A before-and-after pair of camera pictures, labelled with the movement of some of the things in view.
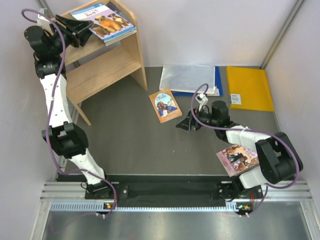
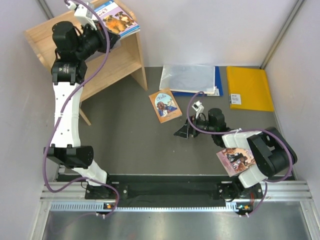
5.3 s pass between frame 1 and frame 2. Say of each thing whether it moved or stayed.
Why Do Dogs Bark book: moved
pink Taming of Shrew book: stayed
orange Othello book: stayed
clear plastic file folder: stayed
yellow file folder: stayed
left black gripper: moved
